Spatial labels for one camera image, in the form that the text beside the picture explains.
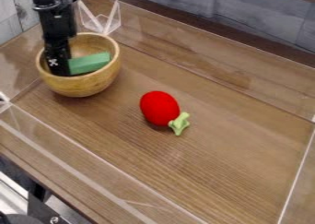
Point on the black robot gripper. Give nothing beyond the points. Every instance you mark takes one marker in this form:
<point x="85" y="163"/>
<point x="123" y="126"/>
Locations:
<point x="59" y="27"/>

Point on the light wooden bowl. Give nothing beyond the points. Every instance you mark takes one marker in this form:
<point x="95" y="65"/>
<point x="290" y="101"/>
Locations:
<point x="91" y="83"/>

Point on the green rectangular block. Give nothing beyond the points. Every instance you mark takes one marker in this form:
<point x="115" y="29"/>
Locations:
<point x="88" y="63"/>

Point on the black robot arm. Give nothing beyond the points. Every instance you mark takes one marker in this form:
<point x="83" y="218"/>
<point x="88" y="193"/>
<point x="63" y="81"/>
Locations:
<point x="59" y="28"/>

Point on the red plush strawberry toy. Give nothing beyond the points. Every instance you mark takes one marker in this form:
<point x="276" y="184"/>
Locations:
<point x="161" y="111"/>

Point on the clear acrylic corner bracket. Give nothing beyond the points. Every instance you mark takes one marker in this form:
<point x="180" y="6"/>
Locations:
<point x="101" y="23"/>

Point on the clear acrylic enclosure wall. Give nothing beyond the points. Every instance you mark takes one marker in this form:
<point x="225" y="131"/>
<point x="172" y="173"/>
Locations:
<point x="239" y="167"/>

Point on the black metal table bracket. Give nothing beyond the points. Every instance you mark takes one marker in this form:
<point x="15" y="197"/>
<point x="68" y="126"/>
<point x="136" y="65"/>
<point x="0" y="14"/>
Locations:
<point x="36" y="208"/>

